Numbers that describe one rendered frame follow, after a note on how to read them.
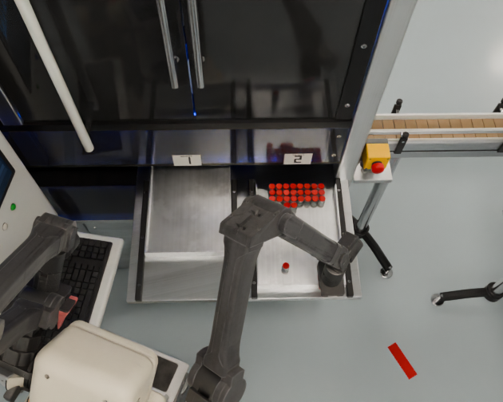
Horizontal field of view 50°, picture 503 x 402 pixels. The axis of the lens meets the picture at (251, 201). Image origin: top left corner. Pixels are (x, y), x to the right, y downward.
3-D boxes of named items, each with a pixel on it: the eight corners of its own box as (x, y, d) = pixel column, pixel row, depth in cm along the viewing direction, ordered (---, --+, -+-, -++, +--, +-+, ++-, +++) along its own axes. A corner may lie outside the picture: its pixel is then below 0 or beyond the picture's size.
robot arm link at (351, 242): (310, 247, 138) (339, 261, 134) (334, 214, 142) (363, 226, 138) (318, 270, 147) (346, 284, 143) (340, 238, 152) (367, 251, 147)
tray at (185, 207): (152, 162, 181) (151, 156, 178) (230, 161, 182) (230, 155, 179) (146, 257, 165) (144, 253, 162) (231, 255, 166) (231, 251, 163)
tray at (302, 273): (255, 189, 177) (255, 183, 174) (334, 188, 177) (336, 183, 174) (257, 289, 161) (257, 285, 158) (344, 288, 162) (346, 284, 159)
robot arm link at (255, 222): (214, 202, 99) (256, 223, 94) (259, 189, 109) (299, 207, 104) (184, 392, 115) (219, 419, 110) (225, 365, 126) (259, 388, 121)
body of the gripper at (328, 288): (339, 262, 155) (343, 252, 148) (343, 296, 150) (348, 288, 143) (317, 262, 155) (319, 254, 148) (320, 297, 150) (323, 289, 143)
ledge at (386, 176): (348, 147, 187) (349, 145, 185) (385, 147, 187) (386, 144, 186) (353, 183, 181) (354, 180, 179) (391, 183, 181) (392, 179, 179)
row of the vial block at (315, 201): (267, 202, 175) (268, 195, 170) (323, 202, 175) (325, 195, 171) (268, 208, 173) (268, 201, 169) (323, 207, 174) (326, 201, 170)
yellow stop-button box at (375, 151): (360, 151, 175) (365, 138, 169) (382, 150, 175) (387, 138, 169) (363, 171, 172) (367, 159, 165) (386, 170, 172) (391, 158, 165)
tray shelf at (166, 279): (138, 165, 182) (137, 163, 181) (344, 163, 184) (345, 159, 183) (127, 303, 160) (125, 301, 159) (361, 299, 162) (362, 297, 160)
